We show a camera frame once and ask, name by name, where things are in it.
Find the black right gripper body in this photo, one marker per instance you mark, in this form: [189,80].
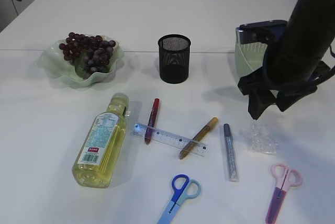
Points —
[284,76]

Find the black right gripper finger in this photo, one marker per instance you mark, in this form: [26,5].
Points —
[259,101]
[285,100]

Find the clear plastic sheet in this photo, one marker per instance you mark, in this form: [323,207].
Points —
[257,138]

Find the pink scissors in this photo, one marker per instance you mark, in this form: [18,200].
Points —
[285,178]

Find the red grape bunch with leaf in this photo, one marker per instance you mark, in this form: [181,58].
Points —
[89,54]

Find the yellow tea bottle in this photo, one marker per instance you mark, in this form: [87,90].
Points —
[96,161]

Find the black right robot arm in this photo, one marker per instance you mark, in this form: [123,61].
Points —
[308,34]

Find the green plastic woven basket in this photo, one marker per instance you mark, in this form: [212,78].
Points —
[249,57]

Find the gold marker pen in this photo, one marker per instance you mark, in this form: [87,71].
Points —
[198,137]

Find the silver glitter pen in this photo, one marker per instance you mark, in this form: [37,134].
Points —
[231,156]

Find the black mesh pen cup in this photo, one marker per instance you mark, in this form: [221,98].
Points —
[174,52]

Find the red glitter pen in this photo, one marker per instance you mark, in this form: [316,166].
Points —
[151,122]

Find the clear plastic ruler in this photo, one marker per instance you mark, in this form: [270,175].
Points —
[173,140]

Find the pale green wavy plate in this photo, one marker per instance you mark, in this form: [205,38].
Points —
[56,68]

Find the blue scissors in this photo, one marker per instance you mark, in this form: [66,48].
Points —
[180,195]

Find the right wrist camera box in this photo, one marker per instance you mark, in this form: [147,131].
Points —
[264,31]

